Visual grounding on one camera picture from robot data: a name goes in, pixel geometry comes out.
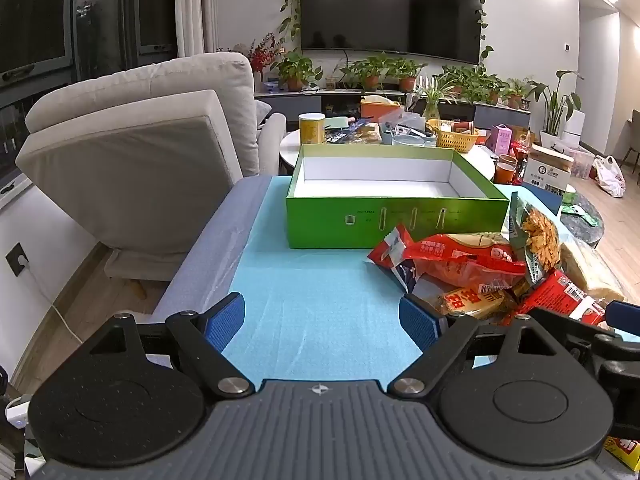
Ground red black snack bag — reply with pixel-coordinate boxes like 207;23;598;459
510;141;531;181

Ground green cardboard box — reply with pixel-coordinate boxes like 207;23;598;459
286;144;510;250

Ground red berry flower arrangement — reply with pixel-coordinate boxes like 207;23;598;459
248;32;281;75

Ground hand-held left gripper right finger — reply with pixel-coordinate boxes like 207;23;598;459
387;294;556;401

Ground yellow canister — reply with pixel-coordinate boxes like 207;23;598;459
298;112;327;146

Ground white cable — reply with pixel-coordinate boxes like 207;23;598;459
22;260;83;346

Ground spider plant in glass vase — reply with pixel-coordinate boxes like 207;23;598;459
417;77;457;121

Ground orange tissue box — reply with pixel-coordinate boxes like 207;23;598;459
360;96;402;123

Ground black wall socket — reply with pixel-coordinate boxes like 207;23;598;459
6;242;30;277

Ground grey television cabinet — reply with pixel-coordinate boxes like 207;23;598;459
254;87;532;131

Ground black television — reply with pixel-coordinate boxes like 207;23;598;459
300;0;483;66

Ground green cracker snack packet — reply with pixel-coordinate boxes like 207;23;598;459
507;192;563;286

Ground tall plant in white pot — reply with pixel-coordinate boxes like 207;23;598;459
527;70;585;150

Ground row of potted plants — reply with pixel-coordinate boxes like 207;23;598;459
440;65;533;110

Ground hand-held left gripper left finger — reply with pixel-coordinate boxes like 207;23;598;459
85;292;256;401

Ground red orange snack bag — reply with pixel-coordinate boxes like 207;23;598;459
367;224;528;293

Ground potted green plant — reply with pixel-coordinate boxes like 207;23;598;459
392;57;427;93
350;55;396;92
272;52;323;93

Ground yellow red snack packet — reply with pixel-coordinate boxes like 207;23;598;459
437;285;518;321

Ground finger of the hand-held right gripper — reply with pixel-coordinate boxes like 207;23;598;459
602;300;640;333
529;306;621;361

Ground white plastic bag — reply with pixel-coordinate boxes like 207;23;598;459
593;155;627;198

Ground blue grey plastic tray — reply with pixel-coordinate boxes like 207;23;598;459
380;122;437;148

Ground red labelled snack packet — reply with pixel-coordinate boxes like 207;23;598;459
505;270;608;328

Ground dark window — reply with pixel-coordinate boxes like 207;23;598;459
0;0;178;181

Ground small green packets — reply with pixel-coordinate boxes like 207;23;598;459
562;195;602;227

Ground pale rice cracker packet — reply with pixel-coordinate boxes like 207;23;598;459
560;240;626;306

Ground brown blue cardboard box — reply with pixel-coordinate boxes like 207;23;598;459
522;144;576;196

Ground white round table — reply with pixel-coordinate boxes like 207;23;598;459
279;127;496;181

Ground hanging vine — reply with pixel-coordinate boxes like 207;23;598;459
472;0;494;66
277;0;316;47

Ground white appliance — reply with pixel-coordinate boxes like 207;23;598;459
562;109;587;143

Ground dark blue long packet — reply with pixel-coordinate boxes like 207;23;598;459
325;127;362;144

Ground beige sofa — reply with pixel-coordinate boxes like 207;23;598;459
15;51;288;283

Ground yellow woven basket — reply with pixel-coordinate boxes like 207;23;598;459
426;119;480;153

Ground white curtain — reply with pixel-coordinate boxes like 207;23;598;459
175;0;218;58

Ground pink carton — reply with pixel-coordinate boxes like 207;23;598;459
491;124;513;155

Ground clear storage box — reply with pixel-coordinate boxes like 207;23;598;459
552;141;597;180

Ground dark marble round table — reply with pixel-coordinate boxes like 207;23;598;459
560;192;606;248

